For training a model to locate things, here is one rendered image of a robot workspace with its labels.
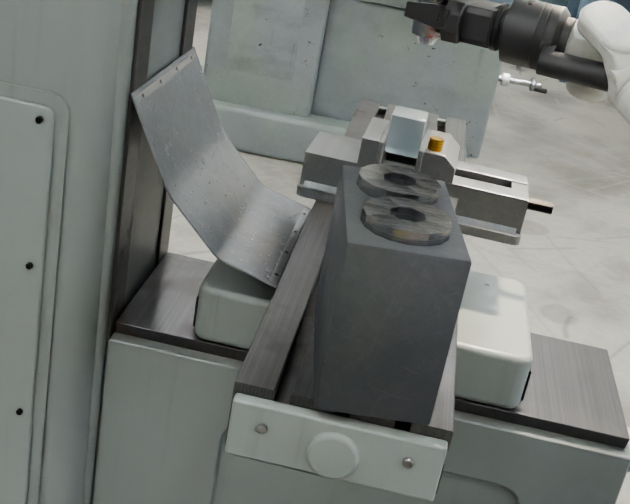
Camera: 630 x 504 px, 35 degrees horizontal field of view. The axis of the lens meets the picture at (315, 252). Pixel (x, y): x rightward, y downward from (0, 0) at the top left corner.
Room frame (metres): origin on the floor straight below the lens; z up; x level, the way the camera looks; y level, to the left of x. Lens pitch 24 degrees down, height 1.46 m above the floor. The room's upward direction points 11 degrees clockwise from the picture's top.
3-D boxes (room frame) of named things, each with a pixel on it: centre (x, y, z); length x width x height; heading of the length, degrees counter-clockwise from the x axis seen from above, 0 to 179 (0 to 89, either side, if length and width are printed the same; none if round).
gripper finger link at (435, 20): (1.37, -0.09, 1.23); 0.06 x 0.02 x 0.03; 71
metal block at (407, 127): (1.48, -0.11, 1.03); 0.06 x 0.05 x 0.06; 173
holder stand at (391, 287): (0.95, -0.08, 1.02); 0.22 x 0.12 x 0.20; 4
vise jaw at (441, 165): (1.47, -0.16, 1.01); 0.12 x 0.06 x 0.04; 173
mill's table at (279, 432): (1.45, -0.10, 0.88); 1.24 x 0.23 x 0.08; 176
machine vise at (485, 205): (1.48, -0.14, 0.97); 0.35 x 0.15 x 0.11; 83
